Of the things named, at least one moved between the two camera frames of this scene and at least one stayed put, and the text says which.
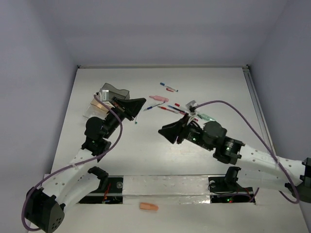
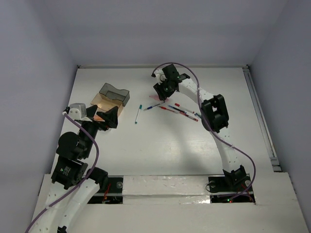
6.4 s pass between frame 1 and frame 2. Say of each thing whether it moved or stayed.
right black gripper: moved
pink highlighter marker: stayed
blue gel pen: stayed
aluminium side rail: stayed
